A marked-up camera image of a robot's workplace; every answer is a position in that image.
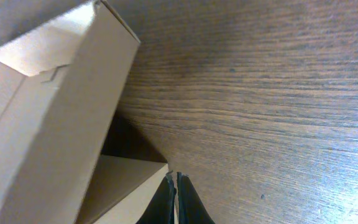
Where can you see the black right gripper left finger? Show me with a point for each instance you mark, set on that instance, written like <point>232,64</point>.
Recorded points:
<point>161,209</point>

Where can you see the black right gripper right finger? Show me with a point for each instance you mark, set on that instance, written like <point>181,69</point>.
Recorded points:
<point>191,208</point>

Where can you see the cardboard box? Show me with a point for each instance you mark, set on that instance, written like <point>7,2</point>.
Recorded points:
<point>60,84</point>

